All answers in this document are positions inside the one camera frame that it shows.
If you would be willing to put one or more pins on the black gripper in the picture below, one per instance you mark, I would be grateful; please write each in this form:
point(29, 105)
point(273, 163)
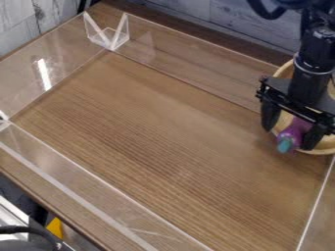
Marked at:
point(301, 96)

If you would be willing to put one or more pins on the purple toy eggplant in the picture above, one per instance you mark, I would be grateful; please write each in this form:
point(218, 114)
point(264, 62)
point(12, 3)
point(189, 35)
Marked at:
point(291, 135)

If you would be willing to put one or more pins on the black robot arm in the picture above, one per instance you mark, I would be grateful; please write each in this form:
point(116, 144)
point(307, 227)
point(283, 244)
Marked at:
point(315, 56)

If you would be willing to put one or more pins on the brown wooden bowl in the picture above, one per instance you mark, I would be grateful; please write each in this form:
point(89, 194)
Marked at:
point(325, 145)

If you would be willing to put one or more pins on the clear acrylic tray walls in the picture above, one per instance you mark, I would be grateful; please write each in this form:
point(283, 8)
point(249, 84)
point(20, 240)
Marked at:
point(137, 143)

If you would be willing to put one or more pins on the yellow and black device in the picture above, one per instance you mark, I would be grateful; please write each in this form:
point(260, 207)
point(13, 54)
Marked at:
point(61, 232)

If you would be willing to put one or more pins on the clear acrylic corner bracket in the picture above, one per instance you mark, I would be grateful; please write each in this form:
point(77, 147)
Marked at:
point(109, 38)

